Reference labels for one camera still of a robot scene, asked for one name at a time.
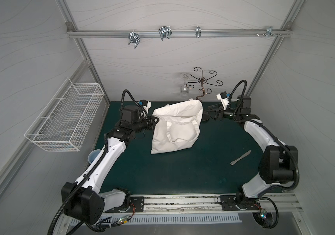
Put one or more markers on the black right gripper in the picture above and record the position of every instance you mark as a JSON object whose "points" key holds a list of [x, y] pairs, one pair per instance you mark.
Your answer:
{"points": [[215, 111]]}

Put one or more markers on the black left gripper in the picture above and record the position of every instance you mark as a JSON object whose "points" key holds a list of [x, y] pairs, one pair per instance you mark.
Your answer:
{"points": [[153, 122]]}

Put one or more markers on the white printed canvas tote bag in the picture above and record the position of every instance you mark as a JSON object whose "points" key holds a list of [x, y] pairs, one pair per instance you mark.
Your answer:
{"points": [[178, 126]]}

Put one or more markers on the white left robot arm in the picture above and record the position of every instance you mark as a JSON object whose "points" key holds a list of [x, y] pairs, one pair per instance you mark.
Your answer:
{"points": [[82, 199]]}

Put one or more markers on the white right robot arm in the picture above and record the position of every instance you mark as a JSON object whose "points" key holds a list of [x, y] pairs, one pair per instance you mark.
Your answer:
{"points": [[278, 167]]}

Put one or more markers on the silver letter opener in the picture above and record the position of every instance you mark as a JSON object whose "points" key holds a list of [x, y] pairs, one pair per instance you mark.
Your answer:
{"points": [[241, 157]]}

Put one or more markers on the bronze scroll hanger stand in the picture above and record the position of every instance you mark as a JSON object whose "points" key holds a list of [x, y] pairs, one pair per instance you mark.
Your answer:
{"points": [[202, 81]]}

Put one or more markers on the light blue plastic cup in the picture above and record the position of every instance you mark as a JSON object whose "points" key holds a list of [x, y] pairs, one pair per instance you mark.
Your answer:
{"points": [[92, 156]]}

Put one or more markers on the clear glass bottle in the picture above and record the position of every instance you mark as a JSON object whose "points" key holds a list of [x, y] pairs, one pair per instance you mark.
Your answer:
{"points": [[184, 90]]}

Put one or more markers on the metal clamp far left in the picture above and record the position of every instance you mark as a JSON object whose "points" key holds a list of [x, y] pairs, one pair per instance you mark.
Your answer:
{"points": [[134, 38]]}

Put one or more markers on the metal clamp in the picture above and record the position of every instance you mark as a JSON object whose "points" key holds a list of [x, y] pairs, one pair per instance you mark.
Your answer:
{"points": [[198, 32], [165, 32], [134, 38], [269, 33]]}

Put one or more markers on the metal clamp right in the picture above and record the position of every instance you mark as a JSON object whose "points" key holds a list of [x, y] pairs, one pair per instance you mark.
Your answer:
{"points": [[269, 33]]}

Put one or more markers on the white wire basket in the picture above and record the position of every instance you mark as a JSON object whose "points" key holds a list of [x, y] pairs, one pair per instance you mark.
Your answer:
{"points": [[64, 123]]}

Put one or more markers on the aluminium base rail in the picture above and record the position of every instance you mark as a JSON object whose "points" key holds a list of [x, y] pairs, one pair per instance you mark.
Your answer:
{"points": [[205, 203]]}

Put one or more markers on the aluminium top rail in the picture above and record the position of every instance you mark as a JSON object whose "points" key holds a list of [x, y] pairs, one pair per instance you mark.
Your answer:
{"points": [[176, 33]]}

